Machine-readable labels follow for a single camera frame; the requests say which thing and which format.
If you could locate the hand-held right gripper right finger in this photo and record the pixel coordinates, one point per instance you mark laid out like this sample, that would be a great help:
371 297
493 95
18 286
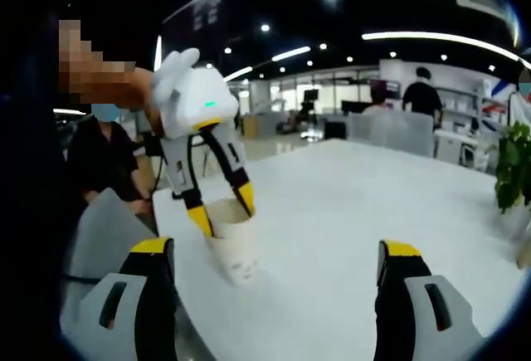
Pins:
419 315

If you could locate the printed white paper cup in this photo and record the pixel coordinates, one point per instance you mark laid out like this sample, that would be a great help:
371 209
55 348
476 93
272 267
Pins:
236 249

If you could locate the white table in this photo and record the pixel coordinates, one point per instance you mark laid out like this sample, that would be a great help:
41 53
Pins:
332 211

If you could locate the white plant pot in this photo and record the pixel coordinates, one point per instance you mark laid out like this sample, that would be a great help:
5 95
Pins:
520 220

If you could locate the wide grey chair back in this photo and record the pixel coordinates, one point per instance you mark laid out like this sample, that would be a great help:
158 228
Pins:
390 133

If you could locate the small cream container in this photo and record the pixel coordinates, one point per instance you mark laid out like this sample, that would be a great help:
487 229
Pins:
523 253

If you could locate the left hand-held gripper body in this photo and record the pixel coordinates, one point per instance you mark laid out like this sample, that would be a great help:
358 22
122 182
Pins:
195 95

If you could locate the grey mesh chair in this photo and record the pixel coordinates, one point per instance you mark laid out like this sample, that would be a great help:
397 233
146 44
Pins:
108 228

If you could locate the curved ceiling light strip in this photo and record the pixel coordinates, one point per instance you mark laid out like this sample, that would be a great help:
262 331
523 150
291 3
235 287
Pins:
435 37

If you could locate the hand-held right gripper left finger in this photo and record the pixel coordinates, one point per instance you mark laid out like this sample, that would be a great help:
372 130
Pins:
124 315

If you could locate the green potted plant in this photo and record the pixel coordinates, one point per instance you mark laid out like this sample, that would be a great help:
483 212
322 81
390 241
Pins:
514 162

